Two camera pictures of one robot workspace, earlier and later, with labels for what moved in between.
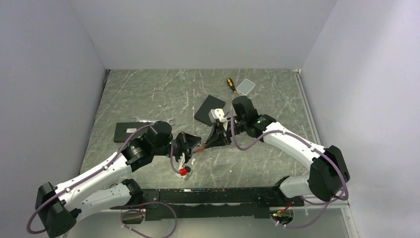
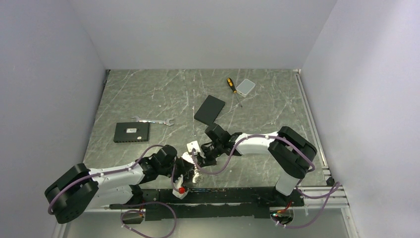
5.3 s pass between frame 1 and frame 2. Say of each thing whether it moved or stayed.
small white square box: stayed
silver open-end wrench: stayed
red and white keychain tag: moved
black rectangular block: stayed
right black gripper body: moved
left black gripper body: moved
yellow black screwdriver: stayed
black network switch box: stayed
